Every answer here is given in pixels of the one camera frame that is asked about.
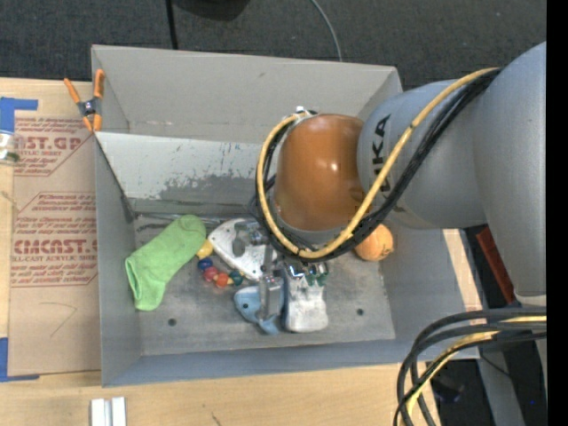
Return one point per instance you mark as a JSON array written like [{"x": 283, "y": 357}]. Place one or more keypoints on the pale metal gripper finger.
[
  {"x": 264, "y": 302},
  {"x": 276, "y": 295}
]

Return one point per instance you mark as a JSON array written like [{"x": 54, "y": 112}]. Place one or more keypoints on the light blue toy animal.
[{"x": 246, "y": 304}]

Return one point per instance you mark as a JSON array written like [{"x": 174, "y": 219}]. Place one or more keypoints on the green cloth sock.
[{"x": 162, "y": 255}]

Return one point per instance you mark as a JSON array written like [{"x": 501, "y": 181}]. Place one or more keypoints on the orange ball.
[{"x": 376, "y": 244}]

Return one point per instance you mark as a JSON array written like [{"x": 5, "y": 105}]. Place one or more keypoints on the brown cardboard board, red print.
[{"x": 53, "y": 309}]

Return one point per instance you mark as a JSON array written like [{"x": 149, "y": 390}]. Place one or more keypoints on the grey metal bin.
[{"x": 199, "y": 87}]

